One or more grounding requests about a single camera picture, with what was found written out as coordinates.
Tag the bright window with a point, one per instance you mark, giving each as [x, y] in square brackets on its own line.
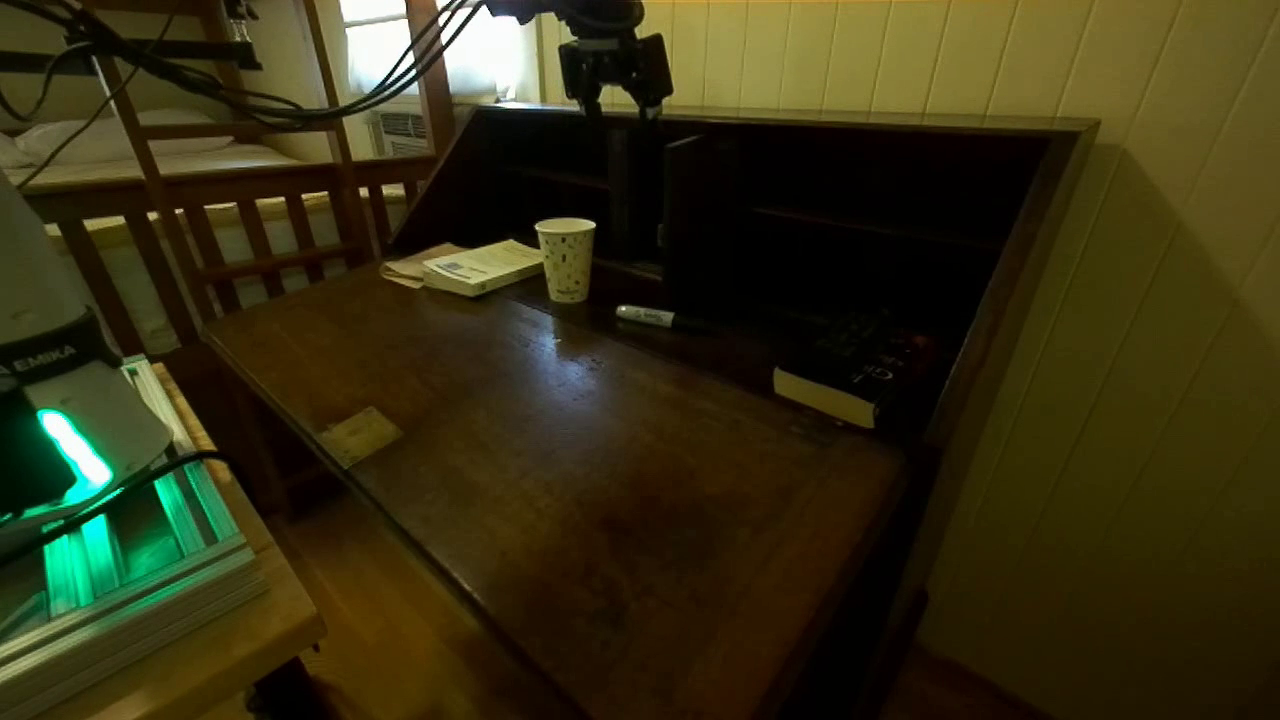
[382, 44]

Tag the wooden ladder frame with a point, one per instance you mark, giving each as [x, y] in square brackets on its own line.
[324, 81]

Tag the stack of papers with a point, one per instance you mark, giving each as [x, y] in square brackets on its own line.
[486, 265]

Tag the aluminium frame platform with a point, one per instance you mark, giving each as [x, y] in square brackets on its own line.
[147, 560]

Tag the speckled white paper cup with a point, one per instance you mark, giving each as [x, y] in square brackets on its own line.
[567, 265]

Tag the wooden slatted railing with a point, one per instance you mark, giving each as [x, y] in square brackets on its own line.
[254, 179]

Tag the square pale paper coaster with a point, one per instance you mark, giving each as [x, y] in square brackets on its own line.
[360, 436]

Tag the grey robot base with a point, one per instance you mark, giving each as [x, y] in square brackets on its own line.
[32, 282]

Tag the dark wooden secretary desk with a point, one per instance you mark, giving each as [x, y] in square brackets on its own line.
[603, 483]

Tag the white black-capped marker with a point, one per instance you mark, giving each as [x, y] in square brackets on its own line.
[644, 316]

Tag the white bed mattress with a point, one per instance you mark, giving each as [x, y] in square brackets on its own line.
[83, 145]

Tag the grey metal base plate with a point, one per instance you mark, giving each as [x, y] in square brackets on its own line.
[115, 415]

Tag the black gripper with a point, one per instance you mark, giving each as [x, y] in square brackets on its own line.
[612, 62]

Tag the dark book with white pages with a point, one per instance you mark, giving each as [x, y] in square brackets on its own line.
[824, 399]

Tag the black remote control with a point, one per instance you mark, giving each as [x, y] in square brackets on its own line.
[875, 350]

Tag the pale notepad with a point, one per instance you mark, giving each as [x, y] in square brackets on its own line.
[406, 265]

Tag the white boxy appliance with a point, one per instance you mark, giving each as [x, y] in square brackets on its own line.
[401, 134]

